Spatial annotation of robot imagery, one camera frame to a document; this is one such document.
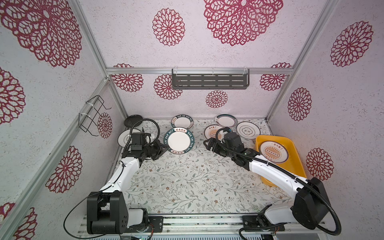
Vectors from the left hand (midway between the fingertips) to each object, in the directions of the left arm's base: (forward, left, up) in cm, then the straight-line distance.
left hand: (168, 148), depth 83 cm
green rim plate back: (+38, -6, -17) cm, 42 cm away
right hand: (+1, -22, +4) cm, 22 cm away
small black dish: (+42, +38, -20) cm, 60 cm away
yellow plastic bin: (-3, -76, -14) cm, 77 cm away
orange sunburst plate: (+7, -68, -15) cm, 70 cm away
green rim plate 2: (+39, -42, -18) cm, 60 cm away
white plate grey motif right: (+27, -56, -17) cm, 64 cm away
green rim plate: (+5, -6, +1) cm, 8 cm away
